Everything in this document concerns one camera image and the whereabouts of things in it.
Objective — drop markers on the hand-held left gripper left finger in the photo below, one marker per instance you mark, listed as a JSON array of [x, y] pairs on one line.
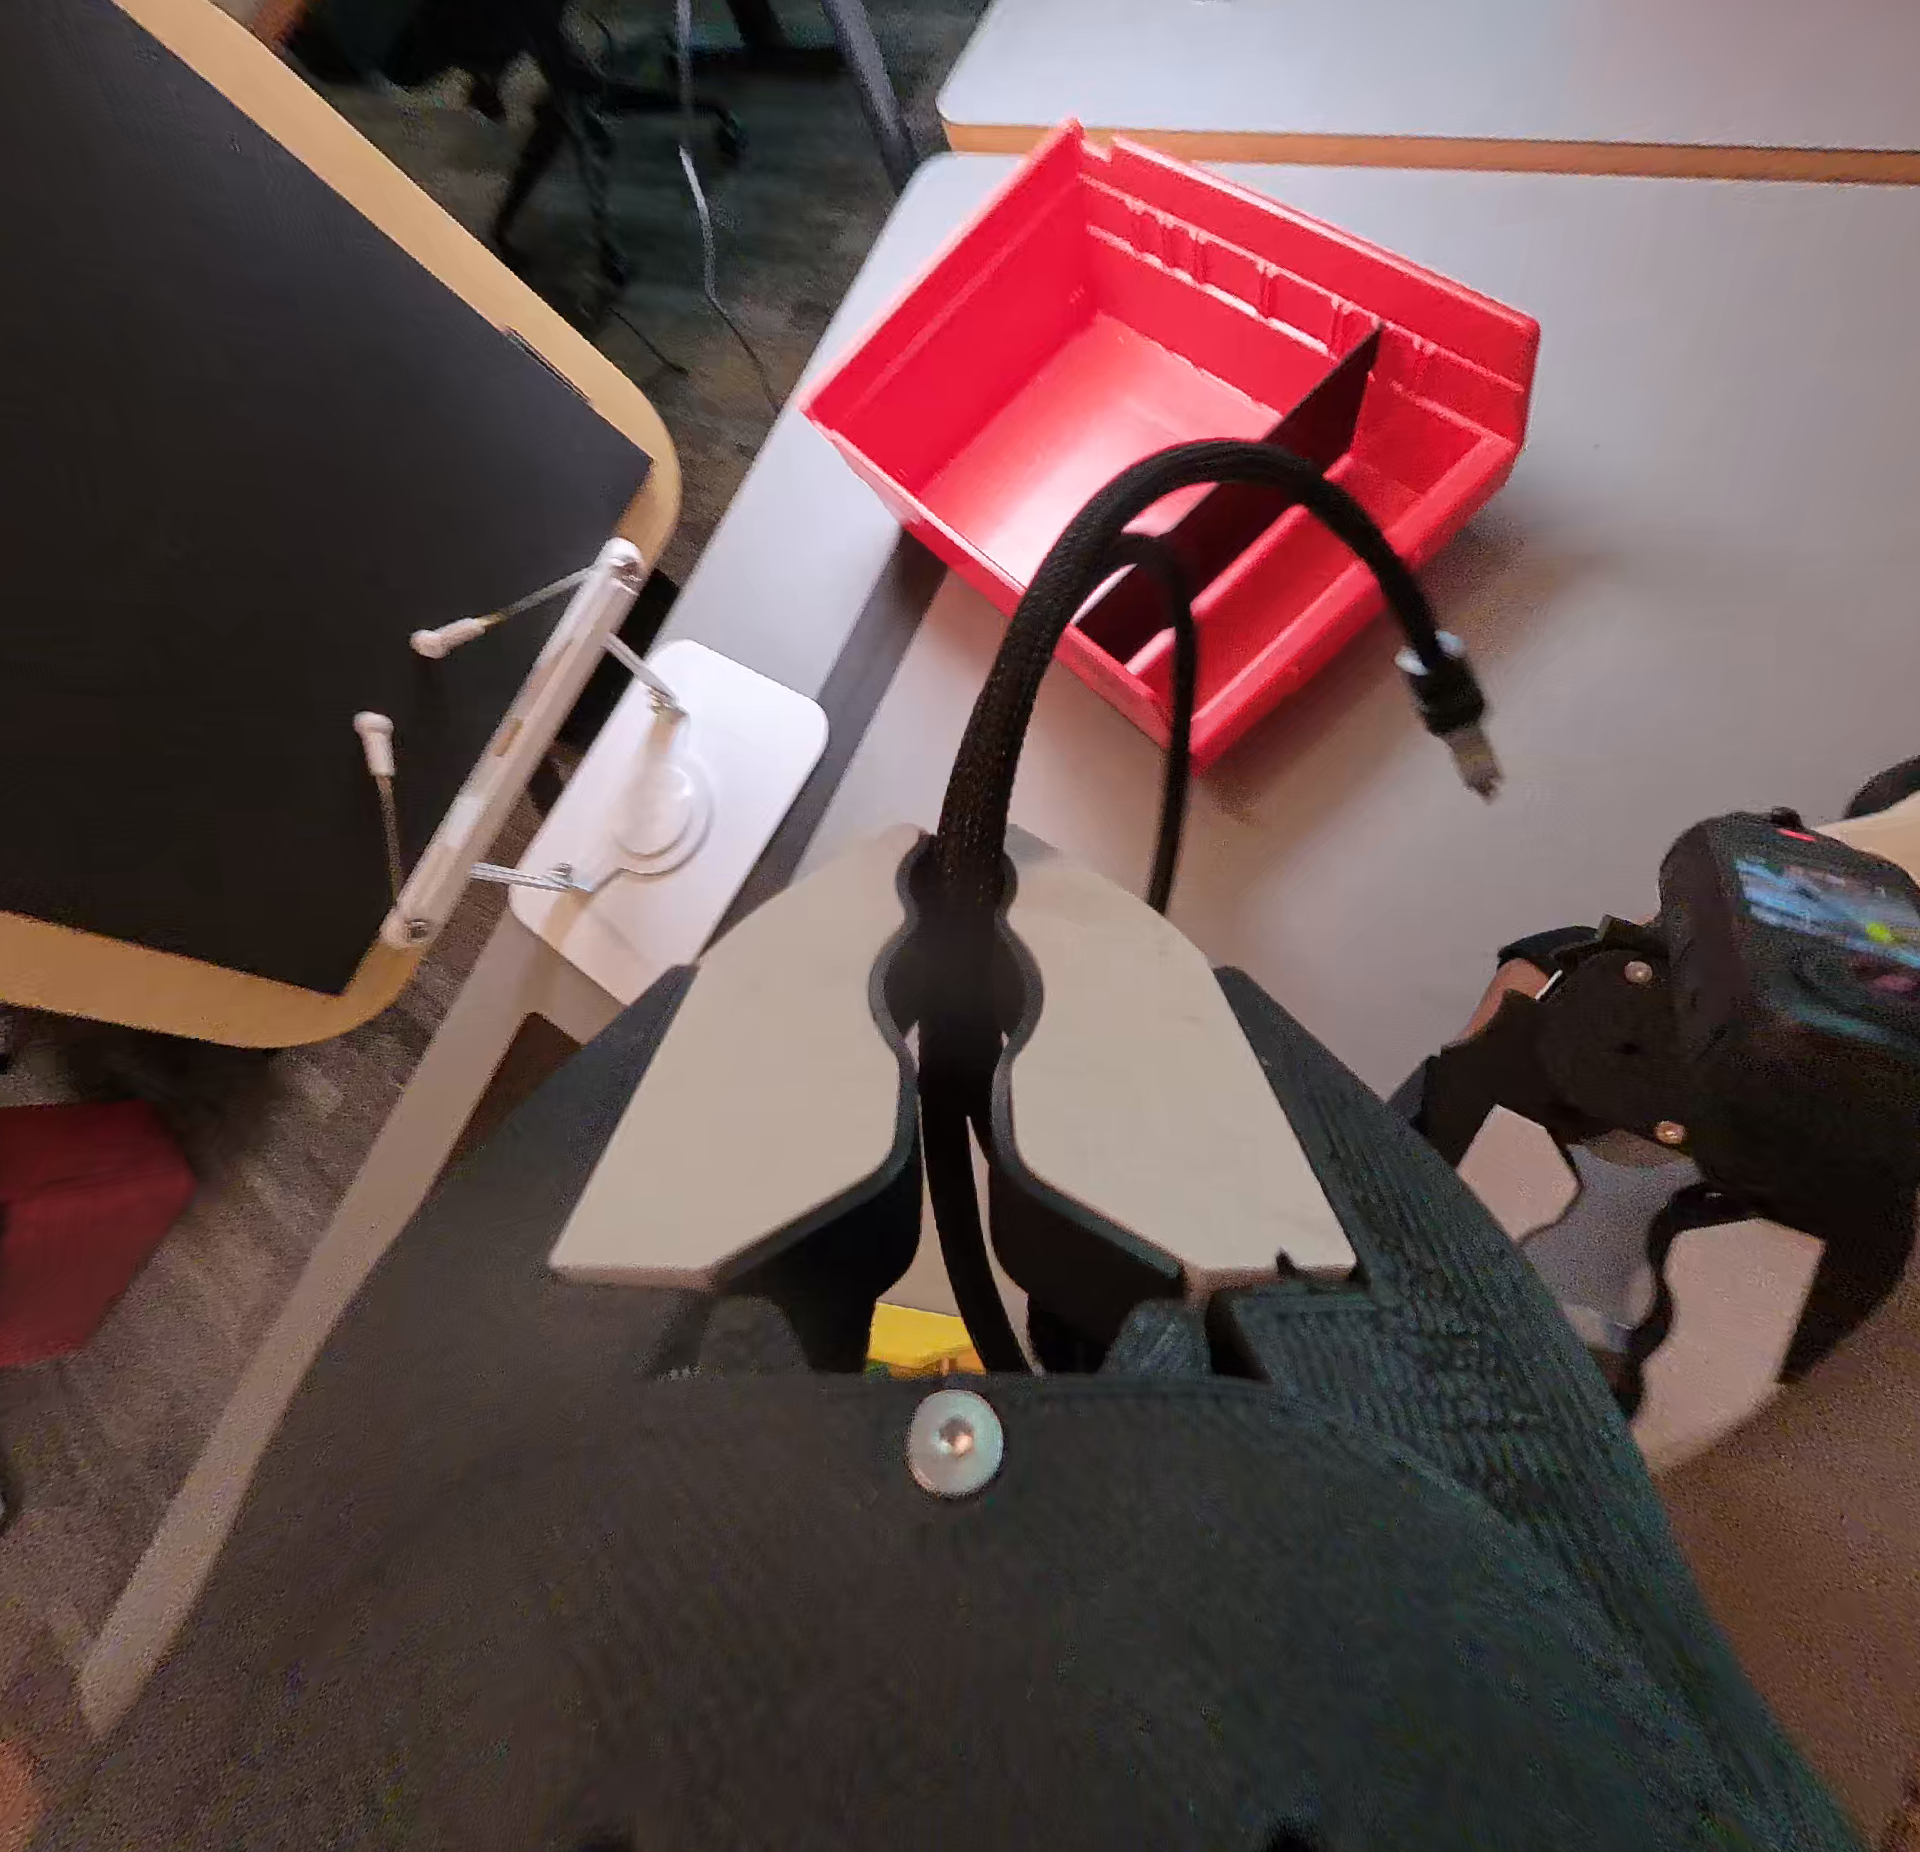
[[722, 1102]]

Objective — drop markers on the black bin divider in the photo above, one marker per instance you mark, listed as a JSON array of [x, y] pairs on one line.
[[1275, 487]]

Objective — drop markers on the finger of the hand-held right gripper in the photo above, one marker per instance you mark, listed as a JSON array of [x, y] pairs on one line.
[[1731, 1326], [1516, 1175]]

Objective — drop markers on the black board with wooden rim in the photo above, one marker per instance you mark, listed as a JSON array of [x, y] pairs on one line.
[[225, 457]]

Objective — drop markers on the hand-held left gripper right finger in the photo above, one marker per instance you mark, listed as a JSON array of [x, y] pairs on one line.
[[1185, 1102]]

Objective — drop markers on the red bag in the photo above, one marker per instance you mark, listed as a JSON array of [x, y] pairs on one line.
[[91, 1237]]

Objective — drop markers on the red plastic bin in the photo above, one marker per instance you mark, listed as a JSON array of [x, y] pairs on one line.
[[1051, 428]]

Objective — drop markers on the black office chair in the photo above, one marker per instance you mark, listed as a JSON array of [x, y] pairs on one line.
[[511, 67]]

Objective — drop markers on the grey table wooden edge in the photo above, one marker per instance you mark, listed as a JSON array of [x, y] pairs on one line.
[[1425, 53]]

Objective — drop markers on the white tablet stand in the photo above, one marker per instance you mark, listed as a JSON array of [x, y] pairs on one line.
[[722, 726]]

